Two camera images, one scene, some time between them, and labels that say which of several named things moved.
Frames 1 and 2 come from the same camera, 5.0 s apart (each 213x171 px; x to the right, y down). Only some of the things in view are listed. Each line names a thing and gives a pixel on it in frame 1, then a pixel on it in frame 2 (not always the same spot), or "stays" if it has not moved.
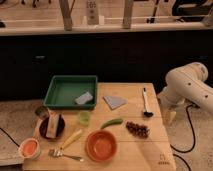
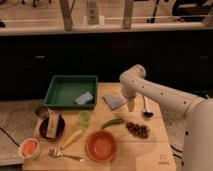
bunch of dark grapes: [140, 131] stays
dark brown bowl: [60, 128] stays
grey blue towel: [114, 102] stays
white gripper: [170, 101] to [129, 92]
